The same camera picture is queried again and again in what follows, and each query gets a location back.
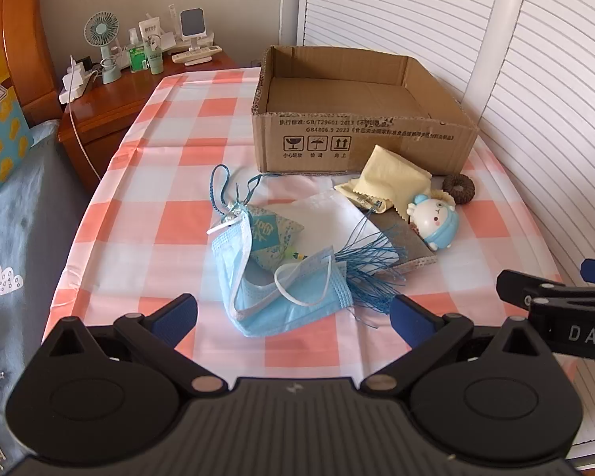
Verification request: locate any white charger with cable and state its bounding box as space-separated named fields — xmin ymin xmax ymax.
xmin=58 ymin=56 xmax=95 ymax=105

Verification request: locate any blue white sheep toy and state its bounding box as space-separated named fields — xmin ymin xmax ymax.
xmin=407 ymin=193 xmax=461 ymax=251

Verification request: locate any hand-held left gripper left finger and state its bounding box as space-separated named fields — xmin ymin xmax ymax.
xmin=42 ymin=294 xmax=229 ymax=398

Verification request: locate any wooden headboard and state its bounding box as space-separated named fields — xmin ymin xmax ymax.
xmin=0 ymin=0 xmax=63 ymax=126

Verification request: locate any brown hair scrunchie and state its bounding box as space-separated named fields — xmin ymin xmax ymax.
xmin=441 ymin=173 xmax=477 ymax=205

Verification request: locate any white louvred door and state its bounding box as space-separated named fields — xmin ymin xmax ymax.
xmin=297 ymin=0 xmax=514 ymax=111
xmin=463 ymin=0 xmax=595 ymax=473

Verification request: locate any small green desk fan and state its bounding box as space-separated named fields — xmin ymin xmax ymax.
xmin=83 ymin=11 xmax=123 ymax=84

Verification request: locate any white cloth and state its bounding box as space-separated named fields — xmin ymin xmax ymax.
xmin=273 ymin=189 xmax=395 ymax=269

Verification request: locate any white cable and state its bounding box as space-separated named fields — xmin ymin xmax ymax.
xmin=68 ymin=101 xmax=103 ymax=182

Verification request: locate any pink white checked tablecloth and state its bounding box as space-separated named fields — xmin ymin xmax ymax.
xmin=42 ymin=66 xmax=582 ymax=393

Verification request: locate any wooden nightstand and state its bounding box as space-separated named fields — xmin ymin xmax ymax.
xmin=57 ymin=51 xmax=242 ymax=194

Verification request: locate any white standing mirror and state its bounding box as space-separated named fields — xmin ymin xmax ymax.
xmin=178 ymin=7 xmax=214 ymax=51

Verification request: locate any grey cloth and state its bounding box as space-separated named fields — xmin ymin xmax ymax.
xmin=361 ymin=198 xmax=440 ymax=276

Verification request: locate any yellow zigzag-edged cloth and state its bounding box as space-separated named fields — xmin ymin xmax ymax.
xmin=333 ymin=145 xmax=433 ymax=217

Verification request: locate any yellow blue printed box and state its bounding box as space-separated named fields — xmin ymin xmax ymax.
xmin=0 ymin=68 xmax=35 ymax=207

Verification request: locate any white remote control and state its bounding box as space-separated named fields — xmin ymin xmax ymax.
xmin=171 ymin=45 xmax=224 ymax=63

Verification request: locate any grey blue bed sheet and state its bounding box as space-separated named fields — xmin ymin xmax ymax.
xmin=0 ymin=119 xmax=101 ymax=476

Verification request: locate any brown cardboard box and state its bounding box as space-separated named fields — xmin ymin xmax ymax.
xmin=250 ymin=44 xmax=480 ymax=177

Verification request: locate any blue tasselled sachet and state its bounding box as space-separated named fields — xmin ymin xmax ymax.
xmin=209 ymin=163 xmax=410 ymax=329

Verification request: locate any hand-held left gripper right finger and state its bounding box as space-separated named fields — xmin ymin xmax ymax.
xmin=359 ymin=294 xmax=554 ymax=400

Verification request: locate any green sanitizer bottle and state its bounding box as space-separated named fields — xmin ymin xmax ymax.
xmin=128 ymin=30 xmax=148 ymax=73

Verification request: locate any blue face mask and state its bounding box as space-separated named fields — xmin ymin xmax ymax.
xmin=210 ymin=215 xmax=354 ymax=339

